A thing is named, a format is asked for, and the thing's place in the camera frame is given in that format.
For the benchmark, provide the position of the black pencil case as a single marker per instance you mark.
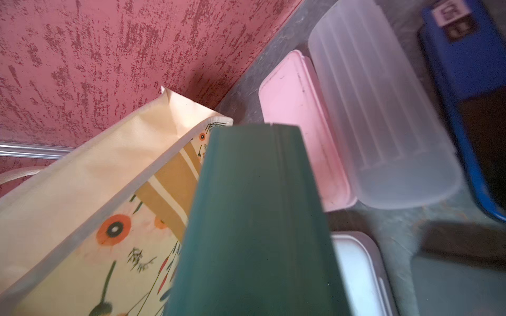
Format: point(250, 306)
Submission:
point(460, 270)

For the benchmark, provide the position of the dark green pencil case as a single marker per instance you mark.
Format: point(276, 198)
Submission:
point(257, 240)

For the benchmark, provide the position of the printed canvas tote bag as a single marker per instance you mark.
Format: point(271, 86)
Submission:
point(100, 231)

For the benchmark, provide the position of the white pencil case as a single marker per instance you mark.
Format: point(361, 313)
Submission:
point(364, 276)

